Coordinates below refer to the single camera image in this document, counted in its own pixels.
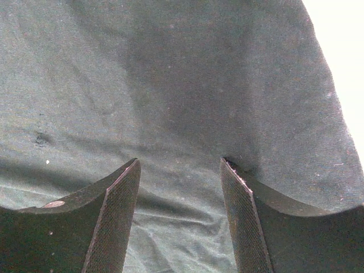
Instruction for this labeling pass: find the black t shirt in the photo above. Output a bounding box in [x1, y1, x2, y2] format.
[1, 1, 363, 272]

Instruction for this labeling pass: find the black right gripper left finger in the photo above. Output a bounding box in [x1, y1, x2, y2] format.
[1, 159, 141, 272]

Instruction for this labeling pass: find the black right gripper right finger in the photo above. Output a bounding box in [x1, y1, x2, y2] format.
[220, 158, 363, 272]

